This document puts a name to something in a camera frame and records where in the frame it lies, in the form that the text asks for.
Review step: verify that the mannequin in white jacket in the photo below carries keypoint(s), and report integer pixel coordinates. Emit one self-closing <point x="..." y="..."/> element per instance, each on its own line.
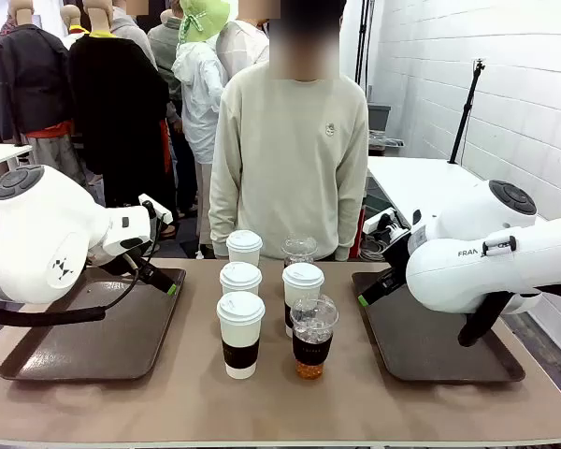
<point x="201" y="93"/>

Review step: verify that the mannequin in navy jacket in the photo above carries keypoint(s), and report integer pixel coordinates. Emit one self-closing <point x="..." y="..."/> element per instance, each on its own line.
<point x="28" y="79"/>

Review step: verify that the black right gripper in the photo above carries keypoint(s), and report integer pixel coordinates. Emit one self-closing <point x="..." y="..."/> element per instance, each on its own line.
<point x="395" y="264"/>

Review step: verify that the mannequin in black robe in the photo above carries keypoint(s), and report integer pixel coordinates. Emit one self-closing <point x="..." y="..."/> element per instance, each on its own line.
<point x="117" y="117"/>

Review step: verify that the mannequin with yellow collar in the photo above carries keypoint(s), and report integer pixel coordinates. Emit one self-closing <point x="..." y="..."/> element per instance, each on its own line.
<point x="72" y="18"/>

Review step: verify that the person in beige sweatshirt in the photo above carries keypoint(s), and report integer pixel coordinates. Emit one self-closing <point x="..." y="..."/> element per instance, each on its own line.
<point x="290" y="159"/>

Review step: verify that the black light stand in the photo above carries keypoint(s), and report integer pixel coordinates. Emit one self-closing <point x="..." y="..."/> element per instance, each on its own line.
<point x="363" y="42"/>

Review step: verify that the figure in olive jacket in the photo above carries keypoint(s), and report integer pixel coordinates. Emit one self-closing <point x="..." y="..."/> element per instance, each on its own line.
<point x="163" y="51"/>

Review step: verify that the person's left forearm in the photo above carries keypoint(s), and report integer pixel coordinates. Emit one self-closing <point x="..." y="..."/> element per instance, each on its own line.
<point x="350" y="220"/>

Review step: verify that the clear iced drink cup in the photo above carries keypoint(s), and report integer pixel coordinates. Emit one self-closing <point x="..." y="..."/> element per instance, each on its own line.
<point x="299" y="248"/>
<point x="313" y="337"/>

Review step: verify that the black camera tripod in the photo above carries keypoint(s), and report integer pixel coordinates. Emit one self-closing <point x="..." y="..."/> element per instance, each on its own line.
<point x="465" y="112"/>

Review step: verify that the mannequin in light grey coat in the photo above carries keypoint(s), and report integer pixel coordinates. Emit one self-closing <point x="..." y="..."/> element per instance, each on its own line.
<point x="243" y="47"/>

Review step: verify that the grey plastic bin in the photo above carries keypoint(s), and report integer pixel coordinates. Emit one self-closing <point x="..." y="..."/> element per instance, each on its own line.
<point x="378" y="117"/>

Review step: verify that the person's right forearm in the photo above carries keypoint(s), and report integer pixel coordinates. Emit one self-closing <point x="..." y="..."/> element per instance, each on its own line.
<point x="222" y="220"/>

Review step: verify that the brown plastic serving tray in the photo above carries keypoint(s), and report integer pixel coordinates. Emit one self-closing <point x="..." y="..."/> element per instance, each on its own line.
<point x="425" y="346"/>
<point x="98" y="346"/>

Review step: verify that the green sun hat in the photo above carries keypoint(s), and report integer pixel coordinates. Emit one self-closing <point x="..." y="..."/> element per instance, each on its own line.
<point x="203" y="18"/>

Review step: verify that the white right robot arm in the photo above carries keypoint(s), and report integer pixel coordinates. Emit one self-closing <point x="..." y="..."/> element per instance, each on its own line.
<point x="495" y="262"/>

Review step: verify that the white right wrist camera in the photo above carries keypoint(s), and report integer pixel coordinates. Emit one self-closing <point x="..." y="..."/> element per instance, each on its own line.
<point x="378" y="221"/>

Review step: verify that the clear container with items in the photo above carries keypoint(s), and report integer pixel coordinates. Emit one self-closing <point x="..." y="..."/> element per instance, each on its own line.
<point x="385" y="142"/>

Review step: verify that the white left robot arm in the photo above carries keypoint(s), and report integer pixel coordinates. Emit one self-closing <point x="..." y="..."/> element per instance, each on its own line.
<point x="42" y="224"/>

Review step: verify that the person in grey hoodie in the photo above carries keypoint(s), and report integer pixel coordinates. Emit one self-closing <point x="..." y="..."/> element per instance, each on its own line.
<point x="131" y="33"/>

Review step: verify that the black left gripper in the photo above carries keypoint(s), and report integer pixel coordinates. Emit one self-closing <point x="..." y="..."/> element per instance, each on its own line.
<point x="133" y="269"/>

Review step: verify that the white desk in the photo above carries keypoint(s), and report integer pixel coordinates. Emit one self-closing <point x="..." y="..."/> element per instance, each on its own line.
<point x="2" y="154"/>

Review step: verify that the white lidded paper coffee cup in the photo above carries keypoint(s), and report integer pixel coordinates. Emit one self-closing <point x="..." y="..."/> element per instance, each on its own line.
<point x="240" y="278"/>
<point x="240" y="334"/>
<point x="244" y="248"/>
<point x="304" y="285"/>

